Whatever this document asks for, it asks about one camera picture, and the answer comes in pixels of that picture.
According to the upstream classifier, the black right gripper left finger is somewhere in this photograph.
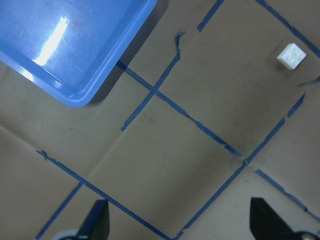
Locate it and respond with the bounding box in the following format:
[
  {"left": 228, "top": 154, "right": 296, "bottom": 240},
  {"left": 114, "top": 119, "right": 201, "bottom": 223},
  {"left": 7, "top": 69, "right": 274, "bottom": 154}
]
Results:
[{"left": 75, "top": 199, "right": 110, "bottom": 240}]

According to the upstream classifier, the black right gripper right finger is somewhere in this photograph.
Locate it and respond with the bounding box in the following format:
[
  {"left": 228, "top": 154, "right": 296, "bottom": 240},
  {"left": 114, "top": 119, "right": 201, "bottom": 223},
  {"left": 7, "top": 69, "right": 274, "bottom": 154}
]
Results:
[{"left": 249, "top": 197, "right": 304, "bottom": 240}]

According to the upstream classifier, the blue plastic tray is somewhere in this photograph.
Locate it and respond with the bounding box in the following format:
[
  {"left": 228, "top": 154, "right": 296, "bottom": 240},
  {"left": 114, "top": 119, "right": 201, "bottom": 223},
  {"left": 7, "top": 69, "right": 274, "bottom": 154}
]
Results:
[{"left": 0, "top": 0, "right": 157, "bottom": 108}]

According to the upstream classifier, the white block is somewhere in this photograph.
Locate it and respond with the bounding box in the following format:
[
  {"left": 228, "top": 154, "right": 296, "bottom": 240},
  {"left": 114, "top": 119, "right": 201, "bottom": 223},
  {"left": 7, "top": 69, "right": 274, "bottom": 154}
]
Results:
[{"left": 276, "top": 43, "right": 307, "bottom": 70}]

